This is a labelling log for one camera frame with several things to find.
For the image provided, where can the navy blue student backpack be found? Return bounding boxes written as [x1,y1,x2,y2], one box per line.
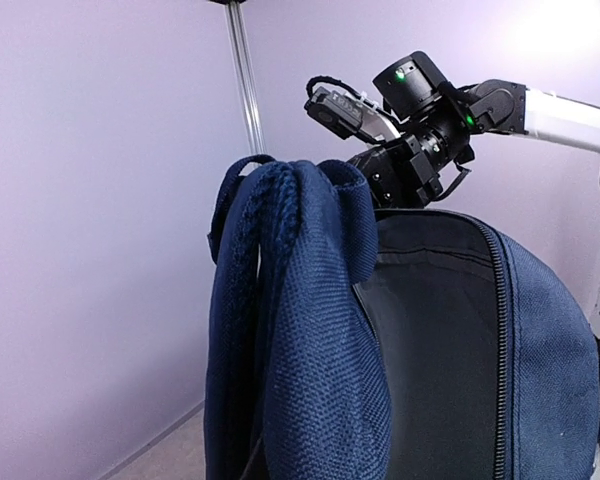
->
[204,155,600,479]

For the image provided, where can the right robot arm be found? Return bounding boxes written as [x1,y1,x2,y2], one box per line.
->
[354,52,600,479]

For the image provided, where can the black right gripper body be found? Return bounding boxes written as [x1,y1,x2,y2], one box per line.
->
[348,135,445,208]

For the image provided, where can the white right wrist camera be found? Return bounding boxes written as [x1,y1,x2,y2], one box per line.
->
[304,76,401,146]

